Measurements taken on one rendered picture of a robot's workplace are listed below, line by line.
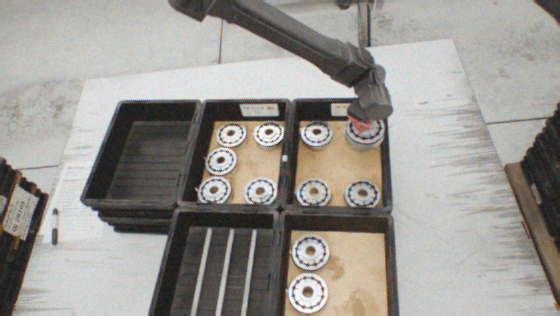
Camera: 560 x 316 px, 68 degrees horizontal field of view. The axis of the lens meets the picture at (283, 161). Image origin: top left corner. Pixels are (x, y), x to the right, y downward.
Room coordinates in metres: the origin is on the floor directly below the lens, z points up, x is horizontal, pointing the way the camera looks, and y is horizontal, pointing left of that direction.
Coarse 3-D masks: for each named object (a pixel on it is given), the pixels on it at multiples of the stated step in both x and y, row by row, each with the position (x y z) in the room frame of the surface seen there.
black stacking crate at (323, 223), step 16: (288, 224) 0.51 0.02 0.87; (304, 224) 0.49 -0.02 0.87; (320, 224) 0.48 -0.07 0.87; (336, 224) 0.47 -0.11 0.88; (352, 224) 0.46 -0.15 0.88; (368, 224) 0.45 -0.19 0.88; (384, 224) 0.44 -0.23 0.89; (288, 240) 0.48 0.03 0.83; (384, 240) 0.42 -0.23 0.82; (288, 256) 0.43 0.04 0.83
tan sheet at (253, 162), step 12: (216, 144) 0.87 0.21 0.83; (252, 144) 0.83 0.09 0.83; (240, 156) 0.80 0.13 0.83; (252, 156) 0.79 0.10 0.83; (264, 156) 0.78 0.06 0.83; (276, 156) 0.77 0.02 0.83; (240, 168) 0.75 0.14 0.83; (252, 168) 0.74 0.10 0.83; (264, 168) 0.73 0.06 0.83; (276, 168) 0.72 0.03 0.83; (204, 180) 0.73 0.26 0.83; (228, 180) 0.71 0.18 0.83; (240, 180) 0.71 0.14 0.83; (276, 180) 0.68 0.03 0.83; (216, 192) 0.68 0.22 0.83; (240, 192) 0.66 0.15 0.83
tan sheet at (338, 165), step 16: (336, 128) 0.83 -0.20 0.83; (336, 144) 0.77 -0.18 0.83; (304, 160) 0.73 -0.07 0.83; (320, 160) 0.72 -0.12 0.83; (336, 160) 0.71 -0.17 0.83; (352, 160) 0.69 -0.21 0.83; (368, 160) 0.68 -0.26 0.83; (304, 176) 0.67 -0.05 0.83; (320, 176) 0.66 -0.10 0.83; (336, 176) 0.65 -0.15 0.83; (352, 176) 0.64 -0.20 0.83; (368, 176) 0.62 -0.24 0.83; (336, 192) 0.59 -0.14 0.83
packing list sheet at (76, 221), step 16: (64, 176) 0.96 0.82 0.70; (80, 176) 0.95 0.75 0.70; (64, 192) 0.89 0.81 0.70; (80, 192) 0.88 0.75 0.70; (64, 208) 0.82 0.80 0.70; (80, 208) 0.81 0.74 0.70; (48, 224) 0.77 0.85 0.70; (64, 224) 0.76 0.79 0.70; (80, 224) 0.74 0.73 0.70; (96, 224) 0.73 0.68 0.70; (48, 240) 0.71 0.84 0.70; (64, 240) 0.70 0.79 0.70
